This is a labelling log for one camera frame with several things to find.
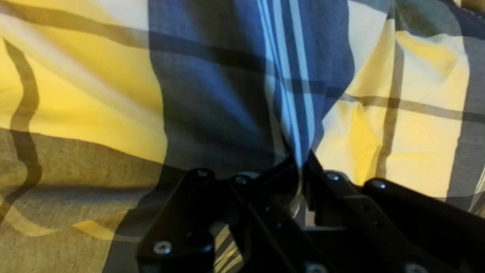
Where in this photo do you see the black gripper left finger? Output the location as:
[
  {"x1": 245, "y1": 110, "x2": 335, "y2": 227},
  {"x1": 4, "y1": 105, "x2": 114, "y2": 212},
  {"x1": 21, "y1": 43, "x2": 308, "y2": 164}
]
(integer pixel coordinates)
[{"x1": 136, "y1": 160, "x2": 300, "y2": 273}]

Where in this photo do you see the checkered blue yellow pillow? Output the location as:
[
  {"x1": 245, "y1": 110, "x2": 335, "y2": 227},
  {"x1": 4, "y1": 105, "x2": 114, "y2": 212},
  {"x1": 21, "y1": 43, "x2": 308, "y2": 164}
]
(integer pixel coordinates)
[{"x1": 0, "y1": 0, "x2": 485, "y2": 273}]

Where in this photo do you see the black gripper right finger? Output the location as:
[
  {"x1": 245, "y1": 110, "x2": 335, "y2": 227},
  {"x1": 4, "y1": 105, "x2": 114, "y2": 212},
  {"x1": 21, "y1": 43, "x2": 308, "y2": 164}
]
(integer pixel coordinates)
[{"x1": 303, "y1": 154, "x2": 485, "y2": 273}]

